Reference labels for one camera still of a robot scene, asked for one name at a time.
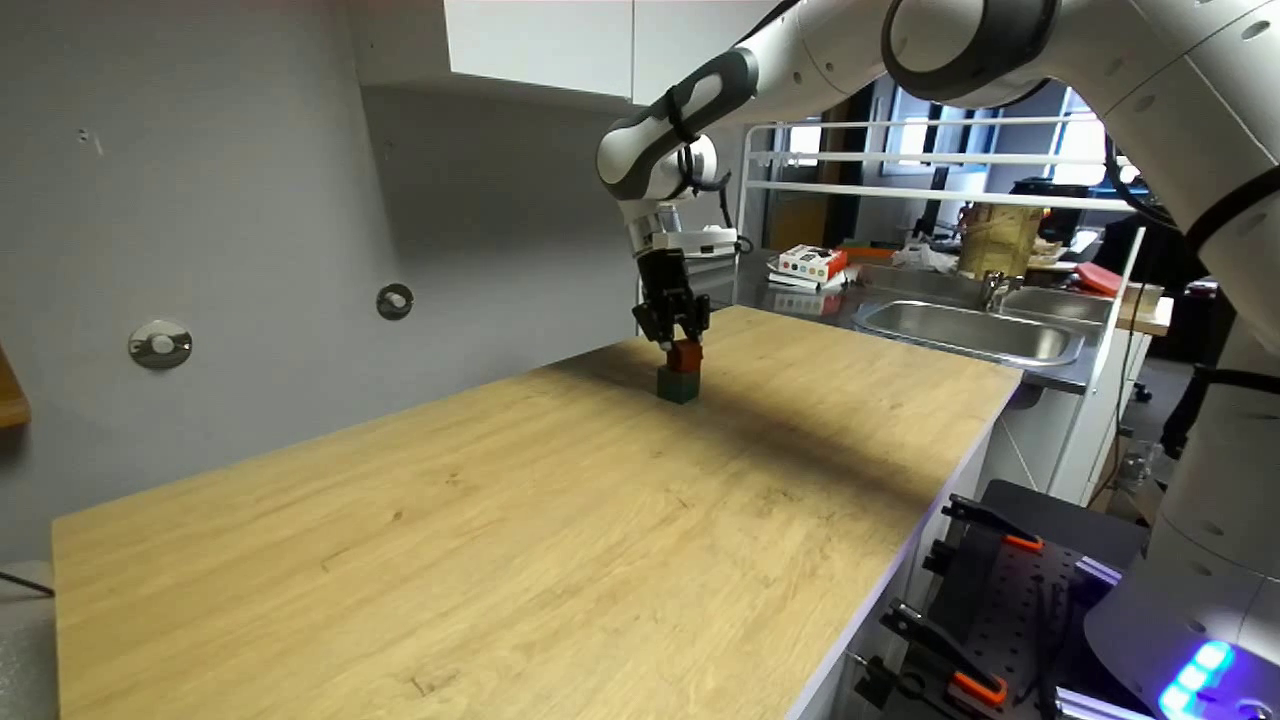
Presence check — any white wall cabinet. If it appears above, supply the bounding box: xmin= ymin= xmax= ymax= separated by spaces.
xmin=440 ymin=0 xmax=779 ymax=108

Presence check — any black perforated board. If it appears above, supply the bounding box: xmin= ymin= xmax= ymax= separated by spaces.
xmin=854 ymin=475 xmax=1154 ymax=720

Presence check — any large grey round wall fixture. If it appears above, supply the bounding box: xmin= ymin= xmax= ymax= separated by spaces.
xmin=123 ymin=317 xmax=200 ymax=378

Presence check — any beige jug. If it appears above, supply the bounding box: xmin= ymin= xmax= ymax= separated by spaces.
xmin=957 ymin=200 xmax=1054 ymax=289

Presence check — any black clamp with orange handle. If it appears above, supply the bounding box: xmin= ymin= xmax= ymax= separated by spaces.
xmin=854 ymin=601 xmax=1016 ymax=720
xmin=920 ymin=491 xmax=1054 ymax=579

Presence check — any stainless steel sink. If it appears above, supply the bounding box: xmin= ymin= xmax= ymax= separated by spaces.
xmin=850 ymin=292 xmax=1096 ymax=374

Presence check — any red and white box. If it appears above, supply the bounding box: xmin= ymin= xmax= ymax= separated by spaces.
xmin=772 ymin=242 xmax=860 ymax=289

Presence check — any white metal rack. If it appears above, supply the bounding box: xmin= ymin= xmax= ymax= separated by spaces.
xmin=734 ymin=114 xmax=1154 ymax=403

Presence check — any small grey round wall fixture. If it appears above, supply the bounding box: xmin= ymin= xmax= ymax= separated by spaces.
xmin=371 ymin=279 xmax=422 ymax=323

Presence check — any small green block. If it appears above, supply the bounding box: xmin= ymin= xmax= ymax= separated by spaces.
xmin=653 ymin=369 xmax=705 ymax=410

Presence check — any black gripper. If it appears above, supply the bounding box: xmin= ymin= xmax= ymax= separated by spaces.
xmin=628 ymin=244 xmax=715 ymax=357

